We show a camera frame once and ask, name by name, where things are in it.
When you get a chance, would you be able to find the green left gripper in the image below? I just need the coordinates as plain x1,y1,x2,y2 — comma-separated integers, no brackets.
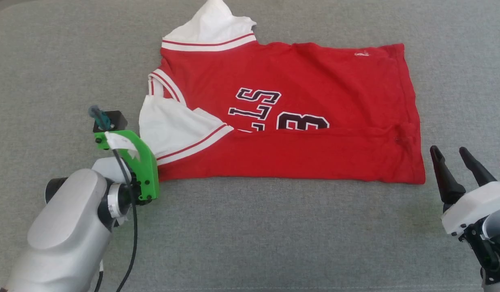
95,130,159,203

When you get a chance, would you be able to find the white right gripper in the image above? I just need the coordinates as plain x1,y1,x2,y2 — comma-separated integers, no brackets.
430,145,500,236

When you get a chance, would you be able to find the red white basketball jersey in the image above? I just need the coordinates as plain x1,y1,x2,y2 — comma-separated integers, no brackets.
139,0,427,185

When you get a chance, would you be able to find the white paper label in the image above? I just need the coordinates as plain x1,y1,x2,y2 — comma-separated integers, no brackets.
105,132,139,159

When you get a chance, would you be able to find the grey fabric sofa cushion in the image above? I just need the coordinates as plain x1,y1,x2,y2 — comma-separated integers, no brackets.
0,0,500,292

